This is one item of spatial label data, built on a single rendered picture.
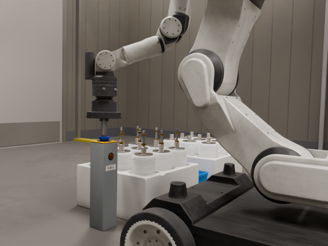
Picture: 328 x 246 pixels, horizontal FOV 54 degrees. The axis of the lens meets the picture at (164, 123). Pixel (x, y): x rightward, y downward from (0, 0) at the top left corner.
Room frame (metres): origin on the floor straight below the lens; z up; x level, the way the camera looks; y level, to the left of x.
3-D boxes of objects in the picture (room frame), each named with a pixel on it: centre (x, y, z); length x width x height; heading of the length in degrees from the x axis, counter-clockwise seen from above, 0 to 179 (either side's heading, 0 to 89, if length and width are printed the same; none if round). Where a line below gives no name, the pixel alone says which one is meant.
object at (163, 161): (1.35, 0.01, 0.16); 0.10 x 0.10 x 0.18
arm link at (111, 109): (1.14, 0.21, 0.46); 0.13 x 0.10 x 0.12; 98
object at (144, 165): (1.26, 0.08, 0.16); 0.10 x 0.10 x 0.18
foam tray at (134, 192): (1.42, 0.10, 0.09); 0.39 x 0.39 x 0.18; 54
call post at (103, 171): (1.14, 0.21, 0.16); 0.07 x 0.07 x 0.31; 54
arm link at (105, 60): (1.13, 0.23, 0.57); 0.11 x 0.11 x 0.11; 13
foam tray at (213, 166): (1.86, -0.21, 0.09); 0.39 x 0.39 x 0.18; 56
